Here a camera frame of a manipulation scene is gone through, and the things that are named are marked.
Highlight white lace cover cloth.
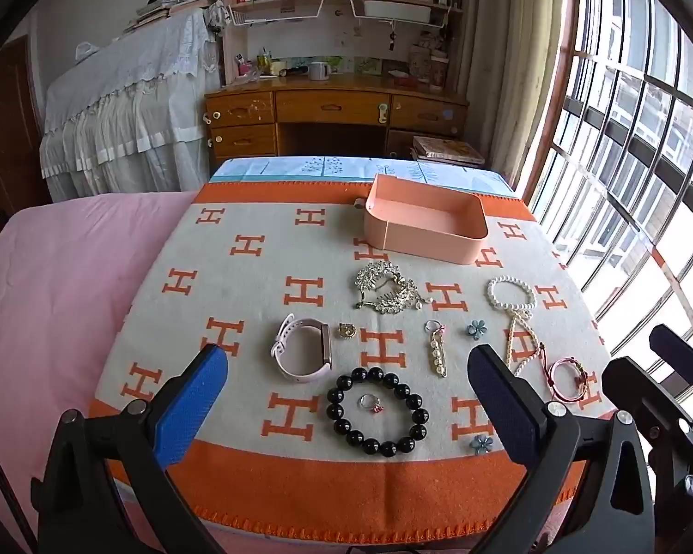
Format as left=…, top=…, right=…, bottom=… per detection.
left=39, top=8, right=223, bottom=197

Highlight black bead bracelet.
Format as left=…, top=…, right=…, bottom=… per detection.
left=326, top=366, right=431, bottom=459

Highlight pink rectangular box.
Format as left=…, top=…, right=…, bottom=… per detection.
left=363, top=173, right=491, bottom=266

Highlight wooden bookshelf hutch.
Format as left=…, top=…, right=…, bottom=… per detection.
left=219, top=0, right=474, bottom=78

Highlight stack of large flat books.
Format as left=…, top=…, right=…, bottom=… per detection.
left=411, top=135, right=486, bottom=165

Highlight pink bed sheet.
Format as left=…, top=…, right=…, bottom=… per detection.
left=0, top=190, right=209, bottom=554

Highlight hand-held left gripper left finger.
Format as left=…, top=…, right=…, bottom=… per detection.
left=31, top=343, right=232, bottom=554

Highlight pearl strand necklace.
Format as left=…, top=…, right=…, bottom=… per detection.
left=504, top=308, right=547, bottom=379

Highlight stack of books on cover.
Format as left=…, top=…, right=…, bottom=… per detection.
left=124, top=0, right=216, bottom=32

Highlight floral canister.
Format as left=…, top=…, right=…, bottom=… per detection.
left=428, top=53, right=451, bottom=93

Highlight white pearl bracelet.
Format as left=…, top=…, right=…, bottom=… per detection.
left=485, top=276, right=537, bottom=313

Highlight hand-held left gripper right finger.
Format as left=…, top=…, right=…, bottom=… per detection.
left=467, top=344, right=656, bottom=554

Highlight pearl hair clip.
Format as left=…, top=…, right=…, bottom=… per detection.
left=424, top=330, right=448, bottom=379

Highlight blue printed sheet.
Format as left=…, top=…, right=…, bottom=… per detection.
left=211, top=156, right=515, bottom=194

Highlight wooden desk with drawers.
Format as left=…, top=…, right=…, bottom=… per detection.
left=204, top=72, right=470, bottom=159

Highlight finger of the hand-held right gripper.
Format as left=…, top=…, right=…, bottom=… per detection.
left=602, top=358, right=693, bottom=554
left=650, top=324, right=693, bottom=396

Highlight beige curtain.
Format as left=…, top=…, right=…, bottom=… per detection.
left=456, top=0, right=578, bottom=191

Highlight silver rhinestone brooch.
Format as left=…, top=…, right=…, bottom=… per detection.
left=353, top=261, right=434, bottom=315

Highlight white wire basket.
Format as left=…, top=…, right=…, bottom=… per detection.
left=348, top=0, right=464, bottom=30
left=225, top=0, right=328, bottom=30

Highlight brown wooden door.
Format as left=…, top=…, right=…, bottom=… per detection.
left=0, top=35, right=50, bottom=232

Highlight window with metal grille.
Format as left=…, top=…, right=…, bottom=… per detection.
left=520, top=0, right=693, bottom=359

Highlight red string bracelet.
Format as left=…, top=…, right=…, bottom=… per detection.
left=540, top=343, right=590, bottom=402

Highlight pink strap watch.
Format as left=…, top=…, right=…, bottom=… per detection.
left=270, top=313, right=331, bottom=385

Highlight orange and cream patterned blanket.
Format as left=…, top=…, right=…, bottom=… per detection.
left=89, top=181, right=619, bottom=543

